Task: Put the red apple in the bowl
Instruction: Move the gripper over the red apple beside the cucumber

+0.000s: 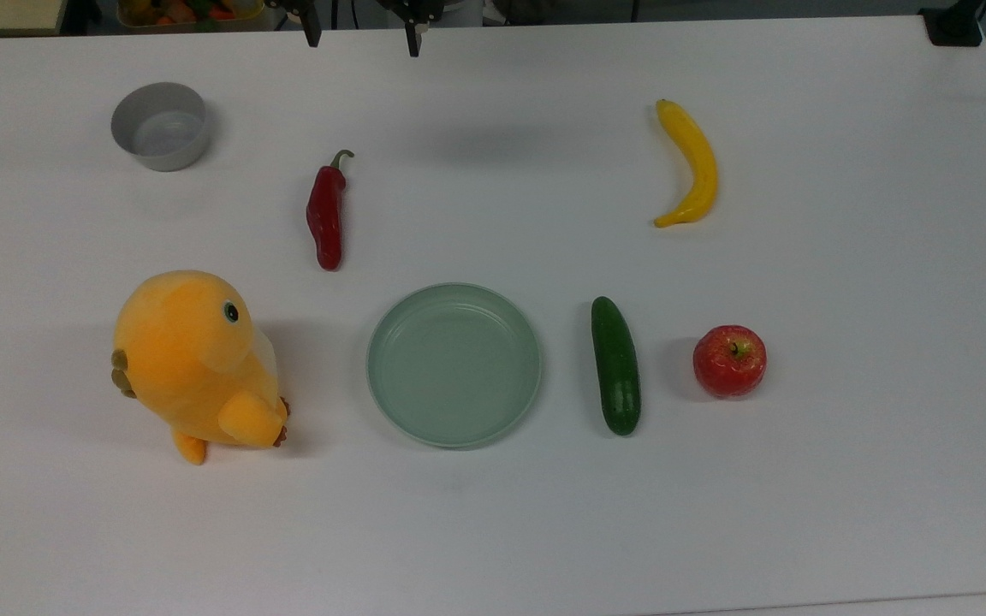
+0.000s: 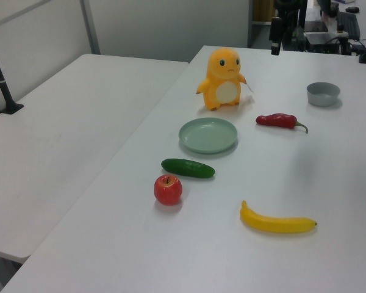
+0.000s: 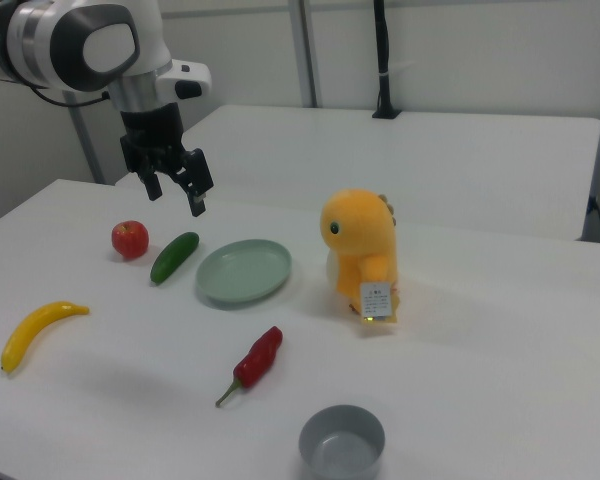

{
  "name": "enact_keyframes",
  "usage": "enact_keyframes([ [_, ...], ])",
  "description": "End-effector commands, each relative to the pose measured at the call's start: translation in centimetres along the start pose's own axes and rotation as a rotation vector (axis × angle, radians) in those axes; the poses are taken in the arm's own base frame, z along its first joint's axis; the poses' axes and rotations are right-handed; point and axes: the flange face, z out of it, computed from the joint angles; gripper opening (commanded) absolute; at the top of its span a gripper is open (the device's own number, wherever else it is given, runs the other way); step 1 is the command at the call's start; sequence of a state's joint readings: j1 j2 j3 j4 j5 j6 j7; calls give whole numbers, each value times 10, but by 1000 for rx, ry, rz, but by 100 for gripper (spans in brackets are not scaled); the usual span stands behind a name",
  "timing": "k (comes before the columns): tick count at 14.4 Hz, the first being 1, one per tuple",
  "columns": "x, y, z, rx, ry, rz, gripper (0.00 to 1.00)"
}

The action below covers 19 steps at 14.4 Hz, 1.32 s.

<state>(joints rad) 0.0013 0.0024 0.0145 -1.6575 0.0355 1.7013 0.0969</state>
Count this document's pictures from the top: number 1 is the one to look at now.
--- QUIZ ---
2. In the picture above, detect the light wooden table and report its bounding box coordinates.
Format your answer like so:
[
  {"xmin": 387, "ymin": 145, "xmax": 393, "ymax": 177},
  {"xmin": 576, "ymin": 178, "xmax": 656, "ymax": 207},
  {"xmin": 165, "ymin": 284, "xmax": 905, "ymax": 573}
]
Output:
[{"xmin": 0, "ymin": 0, "xmax": 66, "ymax": 37}]

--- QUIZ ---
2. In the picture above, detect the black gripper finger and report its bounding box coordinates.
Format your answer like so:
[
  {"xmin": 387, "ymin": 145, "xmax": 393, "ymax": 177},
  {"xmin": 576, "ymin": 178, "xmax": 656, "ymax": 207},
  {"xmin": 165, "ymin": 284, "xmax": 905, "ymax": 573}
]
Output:
[
  {"xmin": 377, "ymin": 0, "xmax": 443, "ymax": 59},
  {"xmin": 266, "ymin": 0, "xmax": 324, "ymax": 49}
]

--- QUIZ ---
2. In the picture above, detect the pale green plate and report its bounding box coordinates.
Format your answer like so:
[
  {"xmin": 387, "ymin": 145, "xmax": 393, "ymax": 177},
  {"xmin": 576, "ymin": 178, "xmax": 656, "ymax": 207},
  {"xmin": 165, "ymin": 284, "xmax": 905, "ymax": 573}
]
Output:
[{"xmin": 365, "ymin": 282, "xmax": 543, "ymax": 449}]

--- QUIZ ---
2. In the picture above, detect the red chili pepper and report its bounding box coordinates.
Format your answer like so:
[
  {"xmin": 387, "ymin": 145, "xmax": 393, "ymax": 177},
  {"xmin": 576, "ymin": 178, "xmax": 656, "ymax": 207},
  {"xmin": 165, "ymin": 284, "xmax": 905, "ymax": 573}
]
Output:
[{"xmin": 306, "ymin": 150, "xmax": 355, "ymax": 272}]

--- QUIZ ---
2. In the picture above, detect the small grey bowl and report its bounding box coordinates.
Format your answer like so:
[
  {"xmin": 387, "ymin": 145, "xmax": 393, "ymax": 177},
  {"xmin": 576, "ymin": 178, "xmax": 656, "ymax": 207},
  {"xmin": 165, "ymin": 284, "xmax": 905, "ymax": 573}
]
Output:
[{"xmin": 110, "ymin": 82, "xmax": 210, "ymax": 173}]

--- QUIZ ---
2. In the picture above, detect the black table clamp mount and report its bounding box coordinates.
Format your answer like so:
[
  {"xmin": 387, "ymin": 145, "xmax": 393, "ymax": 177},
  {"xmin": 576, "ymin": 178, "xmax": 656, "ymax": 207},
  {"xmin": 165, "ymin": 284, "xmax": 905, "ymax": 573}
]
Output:
[{"xmin": 919, "ymin": 0, "xmax": 986, "ymax": 48}]

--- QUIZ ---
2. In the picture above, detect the red apple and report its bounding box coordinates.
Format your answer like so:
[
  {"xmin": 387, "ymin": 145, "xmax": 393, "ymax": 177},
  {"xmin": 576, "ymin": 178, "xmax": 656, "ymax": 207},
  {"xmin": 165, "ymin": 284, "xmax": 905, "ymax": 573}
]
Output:
[{"xmin": 692, "ymin": 324, "xmax": 768, "ymax": 399}]

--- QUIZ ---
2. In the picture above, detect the yellow banana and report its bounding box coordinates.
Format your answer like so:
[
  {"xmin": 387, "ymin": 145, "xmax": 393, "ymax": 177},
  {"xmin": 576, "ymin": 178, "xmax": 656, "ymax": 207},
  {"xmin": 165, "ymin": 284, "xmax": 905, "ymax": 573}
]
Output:
[{"xmin": 653, "ymin": 99, "xmax": 719, "ymax": 228}]

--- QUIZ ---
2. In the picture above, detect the yellow bin with fruit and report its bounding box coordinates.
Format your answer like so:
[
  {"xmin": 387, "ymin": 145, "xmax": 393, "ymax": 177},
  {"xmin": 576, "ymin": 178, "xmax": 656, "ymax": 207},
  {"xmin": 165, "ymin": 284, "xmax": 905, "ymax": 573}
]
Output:
[{"xmin": 116, "ymin": 0, "xmax": 267, "ymax": 29}]

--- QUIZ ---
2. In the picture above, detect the orange dinosaur plush toy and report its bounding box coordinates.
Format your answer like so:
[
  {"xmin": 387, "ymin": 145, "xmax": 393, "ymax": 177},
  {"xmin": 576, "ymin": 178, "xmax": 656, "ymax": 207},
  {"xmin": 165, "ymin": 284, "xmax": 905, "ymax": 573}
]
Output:
[{"xmin": 110, "ymin": 270, "xmax": 291, "ymax": 466}]

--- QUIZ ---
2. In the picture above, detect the green cucumber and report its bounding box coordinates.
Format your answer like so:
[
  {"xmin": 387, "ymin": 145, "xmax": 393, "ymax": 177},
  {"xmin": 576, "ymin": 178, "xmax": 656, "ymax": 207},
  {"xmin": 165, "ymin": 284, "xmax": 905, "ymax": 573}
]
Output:
[{"xmin": 591, "ymin": 296, "xmax": 642, "ymax": 437}]

